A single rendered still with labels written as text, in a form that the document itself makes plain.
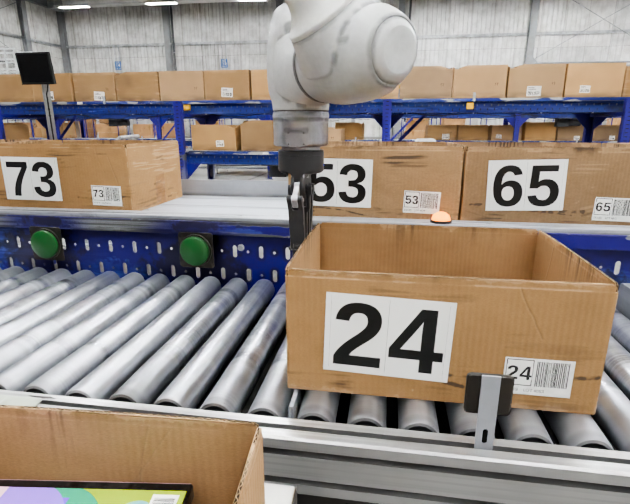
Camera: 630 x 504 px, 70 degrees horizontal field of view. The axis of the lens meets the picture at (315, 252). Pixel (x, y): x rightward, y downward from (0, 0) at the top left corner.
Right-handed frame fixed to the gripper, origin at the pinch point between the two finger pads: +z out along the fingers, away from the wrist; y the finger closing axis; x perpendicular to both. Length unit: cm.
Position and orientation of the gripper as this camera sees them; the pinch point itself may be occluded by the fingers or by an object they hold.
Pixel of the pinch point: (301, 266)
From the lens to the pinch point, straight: 79.8
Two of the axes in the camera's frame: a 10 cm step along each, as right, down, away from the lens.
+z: 0.0, 9.6, 2.7
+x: 9.9, 0.4, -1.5
